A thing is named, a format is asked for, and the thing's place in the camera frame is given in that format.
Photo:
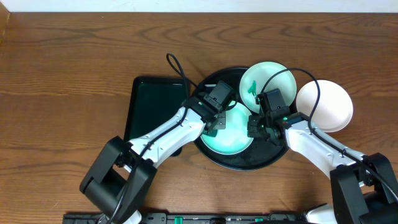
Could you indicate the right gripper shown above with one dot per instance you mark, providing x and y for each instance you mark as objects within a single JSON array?
[{"x": 252, "y": 130}]

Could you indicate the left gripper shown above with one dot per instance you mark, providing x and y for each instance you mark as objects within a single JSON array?
[{"x": 218, "y": 122}]

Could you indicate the green scrub sponge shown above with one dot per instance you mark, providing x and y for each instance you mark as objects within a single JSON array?
[{"x": 211, "y": 133}]

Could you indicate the mint green plate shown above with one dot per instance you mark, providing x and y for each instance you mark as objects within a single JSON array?
[
  {"x": 254, "y": 79},
  {"x": 234, "y": 138}
]

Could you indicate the white plate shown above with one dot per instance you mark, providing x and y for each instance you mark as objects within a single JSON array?
[{"x": 334, "y": 110}]

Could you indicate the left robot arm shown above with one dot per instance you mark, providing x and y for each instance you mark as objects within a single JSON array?
[{"x": 120, "y": 177}]

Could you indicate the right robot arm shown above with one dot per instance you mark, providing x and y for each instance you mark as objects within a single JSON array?
[{"x": 363, "y": 188}]

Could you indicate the round black tray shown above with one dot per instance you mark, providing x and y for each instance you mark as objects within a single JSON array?
[{"x": 258, "y": 154}]

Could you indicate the black rectangular tray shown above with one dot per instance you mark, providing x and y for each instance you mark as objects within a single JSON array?
[{"x": 154, "y": 100}]

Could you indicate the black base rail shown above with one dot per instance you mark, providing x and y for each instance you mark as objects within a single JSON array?
[{"x": 163, "y": 218}]

